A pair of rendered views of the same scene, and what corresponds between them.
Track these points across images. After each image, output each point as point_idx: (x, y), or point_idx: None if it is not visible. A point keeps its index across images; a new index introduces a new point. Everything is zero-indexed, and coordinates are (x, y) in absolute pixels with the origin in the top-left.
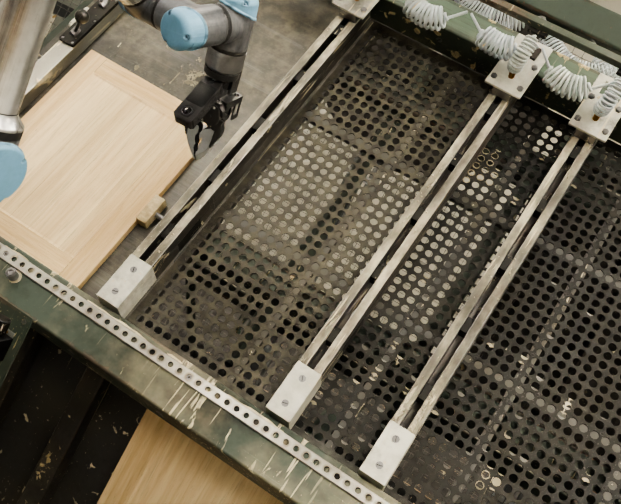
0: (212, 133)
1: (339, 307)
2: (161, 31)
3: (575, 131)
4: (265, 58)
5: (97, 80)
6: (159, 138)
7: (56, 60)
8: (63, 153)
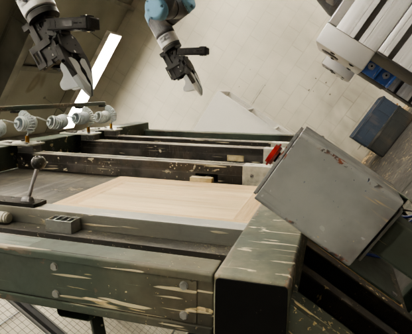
0: (196, 73)
1: (230, 146)
2: (188, 0)
3: (116, 132)
4: (55, 178)
5: (83, 203)
6: (139, 185)
7: (64, 206)
8: (168, 202)
